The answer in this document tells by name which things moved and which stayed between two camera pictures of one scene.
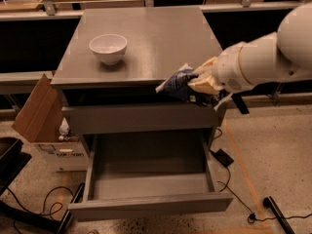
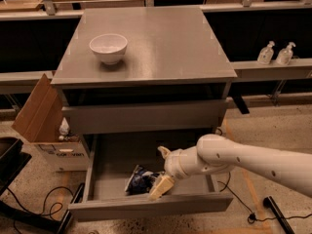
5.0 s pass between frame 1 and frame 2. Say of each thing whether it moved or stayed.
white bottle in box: stayed
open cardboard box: stayed
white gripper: moved
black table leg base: stayed
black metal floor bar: stayed
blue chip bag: moved
